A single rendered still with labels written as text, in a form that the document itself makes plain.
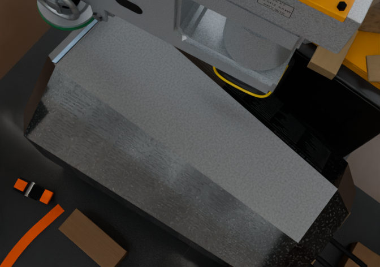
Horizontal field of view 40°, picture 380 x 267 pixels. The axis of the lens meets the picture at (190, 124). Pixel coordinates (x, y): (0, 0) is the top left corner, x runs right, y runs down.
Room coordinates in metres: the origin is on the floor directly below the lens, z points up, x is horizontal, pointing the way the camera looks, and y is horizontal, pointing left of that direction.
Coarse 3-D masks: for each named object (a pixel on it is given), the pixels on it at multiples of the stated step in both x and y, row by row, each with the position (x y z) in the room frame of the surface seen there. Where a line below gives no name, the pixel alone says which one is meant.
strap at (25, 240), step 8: (56, 208) 0.22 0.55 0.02; (48, 216) 0.18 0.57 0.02; (56, 216) 0.18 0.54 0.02; (40, 224) 0.13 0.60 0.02; (48, 224) 0.14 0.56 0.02; (32, 232) 0.09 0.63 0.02; (24, 240) 0.05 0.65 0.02; (16, 248) 0.01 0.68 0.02; (24, 248) 0.02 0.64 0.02; (8, 256) -0.03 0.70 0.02; (16, 256) -0.02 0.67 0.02; (8, 264) -0.06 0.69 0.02
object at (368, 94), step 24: (312, 48) 0.90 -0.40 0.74; (312, 72) 0.84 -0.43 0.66; (288, 96) 0.85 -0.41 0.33; (312, 96) 0.82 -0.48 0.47; (336, 96) 0.78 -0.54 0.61; (360, 96) 0.75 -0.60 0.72; (312, 120) 0.79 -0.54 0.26; (336, 120) 0.75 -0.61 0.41; (360, 120) 0.72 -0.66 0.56; (336, 144) 0.71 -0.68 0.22; (360, 144) 0.68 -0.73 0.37
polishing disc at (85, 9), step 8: (40, 8) 0.79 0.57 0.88; (80, 8) 0.82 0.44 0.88; (88, 8) 0.82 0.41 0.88; (48, 16) 0.77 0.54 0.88; (56, 16) 0.77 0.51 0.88; (80, 16) 0.79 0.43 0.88; (88, 16) 0.79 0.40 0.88; (56, 24) 0.74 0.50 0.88; (64, 24) 0.75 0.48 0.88; (72, 24) 0.75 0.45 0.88; (80, 24) 0.76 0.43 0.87
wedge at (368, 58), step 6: (366, 60) 0.86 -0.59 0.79; (372, 60) 0.87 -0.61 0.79; (378, 60) 0.87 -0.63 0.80; (366, 66) 0.84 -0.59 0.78; (372, 66) 0.84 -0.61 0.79; (378, 66) 0.84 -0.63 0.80; (372, 72) 0.82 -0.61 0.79; (378, 72) 0.82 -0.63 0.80; (372, 78) 0.80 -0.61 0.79; (378, 78) 0.80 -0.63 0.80
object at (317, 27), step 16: (240, 0) 0.53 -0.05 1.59; (256, 0) 0.52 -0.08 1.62; (272, 0) 0.51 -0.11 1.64; (288, 0) 0.51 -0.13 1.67; (368, 0) 0.51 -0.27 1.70; (272, 16) 0.51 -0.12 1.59; (288, 16) 0.50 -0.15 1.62; (304, 16) 0.49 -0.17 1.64; (320, 16) 0.49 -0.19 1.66; (352, 16) 0.48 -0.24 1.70; (304, 32) 0.49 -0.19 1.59; (320, 32) 0.48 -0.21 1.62; (336, 32) 0.47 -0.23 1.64; (352, 32) 0.47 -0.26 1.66; (336, 48) 0.47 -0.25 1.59
